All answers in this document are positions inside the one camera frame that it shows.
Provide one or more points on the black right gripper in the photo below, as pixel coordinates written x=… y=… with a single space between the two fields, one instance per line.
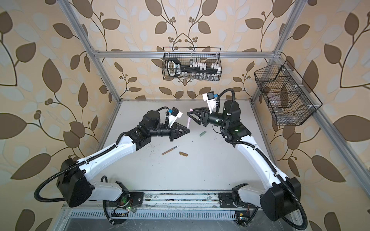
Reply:
x=205 y=116

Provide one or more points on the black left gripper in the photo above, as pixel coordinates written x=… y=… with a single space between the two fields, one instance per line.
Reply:
x=178 y=128

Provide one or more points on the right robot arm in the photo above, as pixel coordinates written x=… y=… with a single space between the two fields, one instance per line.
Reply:
x=281 y=194

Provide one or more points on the brown pen uncapped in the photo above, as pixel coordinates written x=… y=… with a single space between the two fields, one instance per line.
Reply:
x=170 y=150

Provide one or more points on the brown pen cap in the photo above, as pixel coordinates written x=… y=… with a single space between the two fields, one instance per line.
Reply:
x=183 y=154

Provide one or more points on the black tool in basket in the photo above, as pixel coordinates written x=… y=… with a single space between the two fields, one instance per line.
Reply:
x=193 y=69

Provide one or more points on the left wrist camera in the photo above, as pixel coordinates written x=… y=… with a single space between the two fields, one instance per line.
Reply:
x=174 y=114

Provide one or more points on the black wire basket centre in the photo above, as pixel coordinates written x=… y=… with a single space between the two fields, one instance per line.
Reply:
x=207 y=54

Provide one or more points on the black wire basket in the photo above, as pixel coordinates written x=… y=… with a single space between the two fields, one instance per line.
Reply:
x=290 y=99
x=207 y=54

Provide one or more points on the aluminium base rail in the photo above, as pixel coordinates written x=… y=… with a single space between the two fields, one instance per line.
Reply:
x=167 y=205

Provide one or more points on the black wire basket right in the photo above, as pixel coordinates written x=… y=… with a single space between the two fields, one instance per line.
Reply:
x=290 y=99

